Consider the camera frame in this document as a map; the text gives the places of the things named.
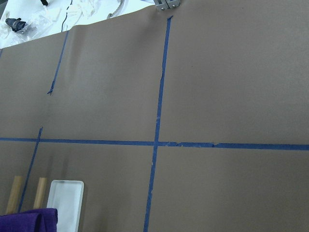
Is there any brown paper table cover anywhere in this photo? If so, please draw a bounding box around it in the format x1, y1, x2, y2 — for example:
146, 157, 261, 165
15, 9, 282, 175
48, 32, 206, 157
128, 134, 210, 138
0, 0, 309, 232

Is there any rear wooden rack rod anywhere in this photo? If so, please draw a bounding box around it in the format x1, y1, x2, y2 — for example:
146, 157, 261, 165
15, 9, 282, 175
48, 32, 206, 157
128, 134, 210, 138
5, 175, 23, 214

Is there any white rack base tray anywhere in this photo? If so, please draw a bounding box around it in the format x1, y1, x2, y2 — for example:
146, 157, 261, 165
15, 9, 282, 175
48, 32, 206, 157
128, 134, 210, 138
47, 180, 84, 232

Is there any wooden rack rod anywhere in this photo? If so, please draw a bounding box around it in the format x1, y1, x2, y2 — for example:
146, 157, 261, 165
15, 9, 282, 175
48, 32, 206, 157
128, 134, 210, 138
5, 175, 23, 214
33, 177, 47, 209

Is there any front wooden rack rod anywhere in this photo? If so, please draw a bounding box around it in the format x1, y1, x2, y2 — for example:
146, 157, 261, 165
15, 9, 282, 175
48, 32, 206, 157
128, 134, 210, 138
33, 177, 47, 209

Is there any aluminium frame post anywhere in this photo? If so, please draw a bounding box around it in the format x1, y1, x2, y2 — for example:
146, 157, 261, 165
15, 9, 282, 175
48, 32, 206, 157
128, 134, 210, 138
154, 0, 181, 11

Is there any dark blue handheld tool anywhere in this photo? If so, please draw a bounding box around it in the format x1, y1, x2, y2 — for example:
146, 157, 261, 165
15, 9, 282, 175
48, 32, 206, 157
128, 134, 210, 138
5, 18, 26, 32

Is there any purple towel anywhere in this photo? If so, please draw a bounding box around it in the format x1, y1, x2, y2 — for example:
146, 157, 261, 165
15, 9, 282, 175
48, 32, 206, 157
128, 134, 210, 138
0, 208, 58, 232

